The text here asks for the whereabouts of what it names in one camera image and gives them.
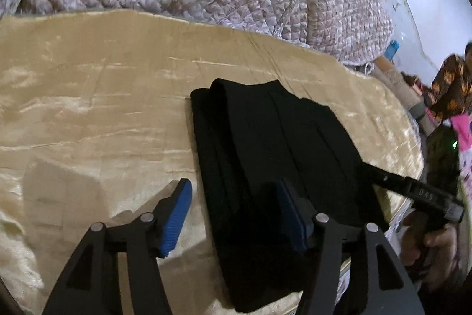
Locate shiny beige bed sheet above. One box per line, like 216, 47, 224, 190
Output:
1, 10, 423, 314

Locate pink patterned cloth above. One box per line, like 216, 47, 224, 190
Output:
450, 113, 472, 152

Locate person's right hand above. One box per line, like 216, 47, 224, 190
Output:
400, 210, 458, 289

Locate blue plastic bottle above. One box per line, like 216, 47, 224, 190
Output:
383, 40, 399, 61

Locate person in brown patterned shirt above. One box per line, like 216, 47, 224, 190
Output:
429, 42, 471, 122

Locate black pants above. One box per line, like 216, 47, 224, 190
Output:
190, 79, 389, 313

